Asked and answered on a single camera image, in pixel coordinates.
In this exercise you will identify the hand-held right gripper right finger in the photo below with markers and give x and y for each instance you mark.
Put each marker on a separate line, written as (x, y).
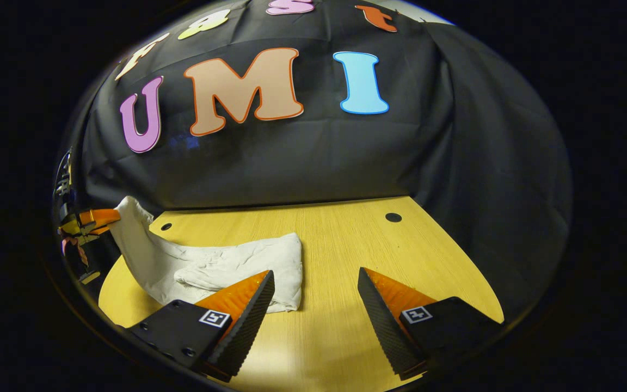
(381, 321)

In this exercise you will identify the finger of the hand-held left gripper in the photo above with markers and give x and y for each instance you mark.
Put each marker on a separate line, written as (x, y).
(101, 216)
(82, 233)

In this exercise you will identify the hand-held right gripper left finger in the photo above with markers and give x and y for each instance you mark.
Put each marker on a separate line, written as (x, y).
(251, 321)

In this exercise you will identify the cream white jeans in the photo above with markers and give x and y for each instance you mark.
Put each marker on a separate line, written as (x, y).
(237, 261)

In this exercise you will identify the black backdrop cloth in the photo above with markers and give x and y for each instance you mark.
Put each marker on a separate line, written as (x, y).
(313, 158)

